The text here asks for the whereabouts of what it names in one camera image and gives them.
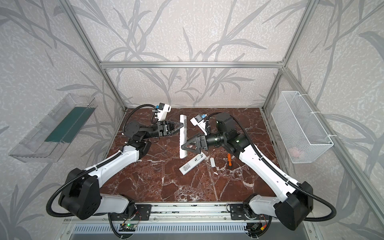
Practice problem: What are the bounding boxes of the white remote with coloured buttons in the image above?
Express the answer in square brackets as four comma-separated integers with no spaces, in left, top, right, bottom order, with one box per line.
[180,115,188,159]

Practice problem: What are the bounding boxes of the white battery cover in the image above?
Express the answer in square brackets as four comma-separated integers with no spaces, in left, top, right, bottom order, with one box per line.
[210,158,216,168]

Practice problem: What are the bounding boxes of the orange handled screwdriver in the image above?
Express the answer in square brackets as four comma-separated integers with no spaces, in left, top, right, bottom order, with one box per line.
[227,154,233,169]

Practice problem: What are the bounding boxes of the plain white remote control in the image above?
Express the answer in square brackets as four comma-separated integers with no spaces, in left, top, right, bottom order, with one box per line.
[179,152,207,175]

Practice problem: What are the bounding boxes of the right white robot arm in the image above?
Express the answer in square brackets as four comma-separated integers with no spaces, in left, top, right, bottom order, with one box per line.
[180,133,313,231]

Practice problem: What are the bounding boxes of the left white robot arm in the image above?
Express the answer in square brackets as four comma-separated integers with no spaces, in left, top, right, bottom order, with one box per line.
[58,121,187,220]

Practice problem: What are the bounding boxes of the pink item in basket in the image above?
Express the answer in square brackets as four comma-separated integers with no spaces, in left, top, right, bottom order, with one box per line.
[288,147,303,159]

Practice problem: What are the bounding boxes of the green circuit board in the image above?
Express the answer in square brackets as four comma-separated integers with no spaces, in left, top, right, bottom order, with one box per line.
[119,224,138,232]

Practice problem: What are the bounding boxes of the aluminium front rail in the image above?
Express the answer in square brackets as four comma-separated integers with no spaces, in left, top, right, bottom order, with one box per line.
[77,196,302,228]

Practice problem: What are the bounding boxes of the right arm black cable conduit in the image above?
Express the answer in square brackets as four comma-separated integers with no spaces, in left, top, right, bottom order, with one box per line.
[206,112,337,223]

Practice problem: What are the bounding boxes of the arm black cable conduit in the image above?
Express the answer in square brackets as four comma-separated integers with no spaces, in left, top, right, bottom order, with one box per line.
[206,112,337,223]
[45,149,124,218]

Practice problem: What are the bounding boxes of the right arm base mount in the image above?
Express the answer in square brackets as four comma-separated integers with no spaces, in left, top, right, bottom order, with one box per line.
[226,204,255,221]

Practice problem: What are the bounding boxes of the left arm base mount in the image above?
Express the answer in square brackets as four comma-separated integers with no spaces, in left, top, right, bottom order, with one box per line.
[111,204,152,221]

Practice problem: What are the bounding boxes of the aluminium cage frame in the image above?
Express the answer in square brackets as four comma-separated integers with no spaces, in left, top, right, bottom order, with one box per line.
[58,0,384,226]

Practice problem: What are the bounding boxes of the white wire mesh basket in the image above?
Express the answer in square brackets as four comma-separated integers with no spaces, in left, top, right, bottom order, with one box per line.
[272,91,334,164]

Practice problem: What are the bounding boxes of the clear plastic wall tray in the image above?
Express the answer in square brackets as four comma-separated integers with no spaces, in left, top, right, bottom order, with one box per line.
[9,94,98,163]

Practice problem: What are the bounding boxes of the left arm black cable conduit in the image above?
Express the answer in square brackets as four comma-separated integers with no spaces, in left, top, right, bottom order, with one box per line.
[45,149,124,218]

